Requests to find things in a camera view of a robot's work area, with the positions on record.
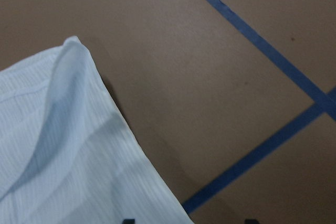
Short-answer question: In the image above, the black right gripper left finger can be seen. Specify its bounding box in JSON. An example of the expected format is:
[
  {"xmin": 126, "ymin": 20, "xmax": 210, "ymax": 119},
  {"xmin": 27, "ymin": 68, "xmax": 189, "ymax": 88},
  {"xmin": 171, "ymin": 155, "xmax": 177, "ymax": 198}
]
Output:
[{"xmin": 122, "ymin": 219, "xmax": 135, "ymax": 224}]

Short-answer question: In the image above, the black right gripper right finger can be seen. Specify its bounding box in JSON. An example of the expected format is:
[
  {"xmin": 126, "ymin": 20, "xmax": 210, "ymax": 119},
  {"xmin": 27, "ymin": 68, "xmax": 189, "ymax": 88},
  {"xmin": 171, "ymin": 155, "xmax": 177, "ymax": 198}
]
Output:
[{"xmin": 244, "ymin": 219, "xmax": 259, "ymax": 224}]

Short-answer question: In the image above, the light blue button-up shirt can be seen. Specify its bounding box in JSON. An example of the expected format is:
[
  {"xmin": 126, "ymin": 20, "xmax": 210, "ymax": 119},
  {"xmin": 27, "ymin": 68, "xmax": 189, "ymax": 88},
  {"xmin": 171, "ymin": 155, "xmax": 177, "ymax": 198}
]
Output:
[{"xmin": 1, "ymin": 36, "xmax": 191, "ymax": 223}]

